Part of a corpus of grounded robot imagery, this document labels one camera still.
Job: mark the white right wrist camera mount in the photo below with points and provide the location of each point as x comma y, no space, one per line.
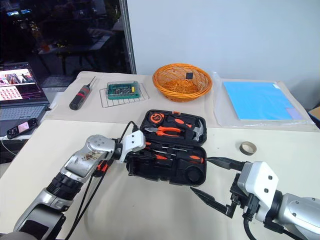
257,182

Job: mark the blue sheet stack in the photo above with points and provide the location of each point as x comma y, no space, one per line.
260,100

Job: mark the grey tape roll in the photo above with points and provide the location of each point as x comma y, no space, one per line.
242,150

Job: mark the small black square card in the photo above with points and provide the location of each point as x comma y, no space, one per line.
189,75

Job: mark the black red long-tip screwdriver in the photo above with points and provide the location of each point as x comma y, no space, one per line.
79,97

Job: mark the small orange black screwdriver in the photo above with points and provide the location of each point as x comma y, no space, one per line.
160,157

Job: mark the green screwdriver bit box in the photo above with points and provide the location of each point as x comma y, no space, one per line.
122,90

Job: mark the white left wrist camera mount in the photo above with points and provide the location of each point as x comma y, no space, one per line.
133,142

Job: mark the orange black tape measure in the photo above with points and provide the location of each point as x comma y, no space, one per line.
156,118

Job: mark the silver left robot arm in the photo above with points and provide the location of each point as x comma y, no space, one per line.
82,160

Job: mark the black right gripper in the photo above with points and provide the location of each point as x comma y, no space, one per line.
237,200

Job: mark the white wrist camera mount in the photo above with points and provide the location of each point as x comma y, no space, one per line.
257,182
133,142

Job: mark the black smartphone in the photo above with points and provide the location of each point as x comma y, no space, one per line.
21,128

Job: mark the open laptop computer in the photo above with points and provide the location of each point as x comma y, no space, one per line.
20,100

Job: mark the cream table cloth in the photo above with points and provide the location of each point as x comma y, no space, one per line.
75,115

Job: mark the white window frame post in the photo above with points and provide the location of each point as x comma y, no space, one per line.
130,37

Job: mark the brown cardboard box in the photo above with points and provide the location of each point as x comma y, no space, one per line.
316,117

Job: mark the black plastic tool case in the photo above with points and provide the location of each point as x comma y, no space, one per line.
192,172

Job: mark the orange wicker basket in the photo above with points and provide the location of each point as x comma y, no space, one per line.
175,91

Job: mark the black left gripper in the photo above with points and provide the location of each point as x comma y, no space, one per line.
135,162

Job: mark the blue sheet in plastic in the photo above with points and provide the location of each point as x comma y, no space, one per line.
220,110

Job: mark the thin precision screwdriver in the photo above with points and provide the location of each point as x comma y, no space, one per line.
172,148

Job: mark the large orange black screwdriver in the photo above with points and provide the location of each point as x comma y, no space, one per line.
193,158

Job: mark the claw hammer orange grip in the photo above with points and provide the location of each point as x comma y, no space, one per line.
197,130

